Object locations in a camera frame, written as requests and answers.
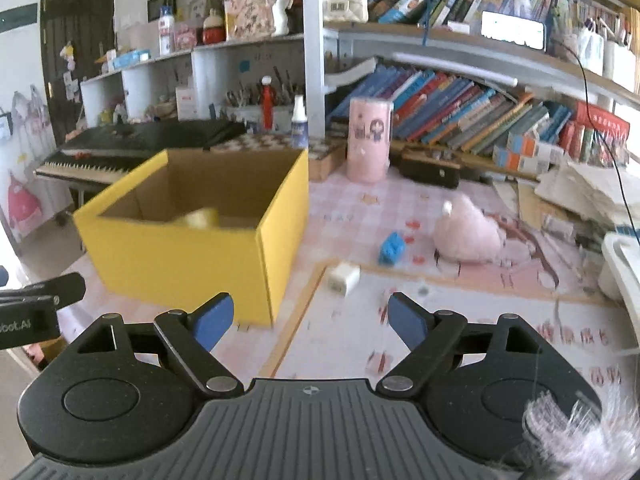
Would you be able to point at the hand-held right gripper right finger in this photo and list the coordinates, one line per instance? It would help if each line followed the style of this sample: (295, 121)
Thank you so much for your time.
(407, 320)

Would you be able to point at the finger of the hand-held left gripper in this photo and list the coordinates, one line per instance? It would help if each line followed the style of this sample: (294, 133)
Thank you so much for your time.
(50, 290)

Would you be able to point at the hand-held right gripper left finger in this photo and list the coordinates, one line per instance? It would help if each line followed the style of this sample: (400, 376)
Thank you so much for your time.
(215, 320)

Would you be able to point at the yellow cardboard box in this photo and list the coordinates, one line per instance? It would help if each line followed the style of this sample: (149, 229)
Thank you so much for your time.
(175, 270)

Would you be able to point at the blue wrapper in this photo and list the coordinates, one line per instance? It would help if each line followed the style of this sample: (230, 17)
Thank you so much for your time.
(392, 249)

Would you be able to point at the white charger plug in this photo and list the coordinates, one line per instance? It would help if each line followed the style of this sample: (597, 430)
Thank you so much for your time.
(344, 277)

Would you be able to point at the yellow tape roll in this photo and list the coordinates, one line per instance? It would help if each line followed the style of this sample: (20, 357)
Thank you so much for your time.
(200, 217)

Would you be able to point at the pink plush toy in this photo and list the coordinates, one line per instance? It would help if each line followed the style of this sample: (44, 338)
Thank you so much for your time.
(465, 232)

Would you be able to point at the person's right forearm fluffy sleeve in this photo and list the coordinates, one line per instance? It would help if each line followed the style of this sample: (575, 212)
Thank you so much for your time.
(585, 440)

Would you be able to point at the black keyboard stand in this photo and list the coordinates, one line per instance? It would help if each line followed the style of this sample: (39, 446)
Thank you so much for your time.
(80, 210)

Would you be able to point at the dark wooden box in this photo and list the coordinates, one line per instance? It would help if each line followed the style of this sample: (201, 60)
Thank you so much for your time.
(430, 167)

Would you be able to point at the black keyboard piano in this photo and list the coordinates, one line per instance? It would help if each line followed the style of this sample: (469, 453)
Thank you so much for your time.
(125, 137)

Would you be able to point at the pink cartoon cylinder container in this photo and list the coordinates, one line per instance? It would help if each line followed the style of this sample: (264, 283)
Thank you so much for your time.
(369, 140)

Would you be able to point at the wooden chess box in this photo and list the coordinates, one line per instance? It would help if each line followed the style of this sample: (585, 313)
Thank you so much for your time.
(325, 152)

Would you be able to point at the orange white carton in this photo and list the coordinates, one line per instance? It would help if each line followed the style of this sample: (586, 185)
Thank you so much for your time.
(512, 159)
(542, 147)

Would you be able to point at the white pen tray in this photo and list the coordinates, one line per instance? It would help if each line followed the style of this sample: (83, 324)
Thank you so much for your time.
(255, 110)

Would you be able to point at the row of leaning books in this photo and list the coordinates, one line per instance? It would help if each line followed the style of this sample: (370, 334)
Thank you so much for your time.
(450, 110)

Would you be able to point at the white spray bottle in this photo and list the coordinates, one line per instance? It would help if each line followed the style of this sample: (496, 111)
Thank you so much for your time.
(298, 122)

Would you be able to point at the stack of papers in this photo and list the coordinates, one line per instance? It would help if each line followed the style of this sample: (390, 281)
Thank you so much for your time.
(585, 195)

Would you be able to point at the red white shelf box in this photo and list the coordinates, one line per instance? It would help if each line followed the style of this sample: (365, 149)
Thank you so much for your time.
(185, 102)

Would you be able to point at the white plastic container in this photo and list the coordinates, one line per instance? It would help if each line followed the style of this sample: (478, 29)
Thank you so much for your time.
(620, 265)

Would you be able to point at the red slim bottle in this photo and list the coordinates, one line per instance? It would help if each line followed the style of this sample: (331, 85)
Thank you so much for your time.
(267, 105)

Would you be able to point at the blue tissue packet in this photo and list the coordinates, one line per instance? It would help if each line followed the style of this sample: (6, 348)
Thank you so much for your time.
(130, 59)

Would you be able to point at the red book set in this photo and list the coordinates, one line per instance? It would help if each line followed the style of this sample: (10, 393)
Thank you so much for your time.
(595, 132)

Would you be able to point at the dark door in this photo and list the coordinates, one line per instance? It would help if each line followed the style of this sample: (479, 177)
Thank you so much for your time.
(75, 20)

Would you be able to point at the white bookshelf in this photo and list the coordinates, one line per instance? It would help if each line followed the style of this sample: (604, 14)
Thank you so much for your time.
(312, 60)

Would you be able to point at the white lotion bottle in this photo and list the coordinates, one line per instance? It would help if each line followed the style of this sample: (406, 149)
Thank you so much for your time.
(166, 32)

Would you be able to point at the pink cartoon box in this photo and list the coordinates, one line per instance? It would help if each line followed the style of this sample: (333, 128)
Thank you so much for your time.
(185, 37)

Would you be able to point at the red round doll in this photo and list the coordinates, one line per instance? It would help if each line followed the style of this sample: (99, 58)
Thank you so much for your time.
(214, 30)

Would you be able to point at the phone with lit screen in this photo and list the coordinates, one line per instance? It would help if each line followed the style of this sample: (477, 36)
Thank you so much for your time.
(512, 30)

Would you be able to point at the floral printed bag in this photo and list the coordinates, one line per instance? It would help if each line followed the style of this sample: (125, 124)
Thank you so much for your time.
(257, 7)

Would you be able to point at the pink wall sticker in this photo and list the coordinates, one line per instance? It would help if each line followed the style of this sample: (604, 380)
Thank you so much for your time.
(22, 200)

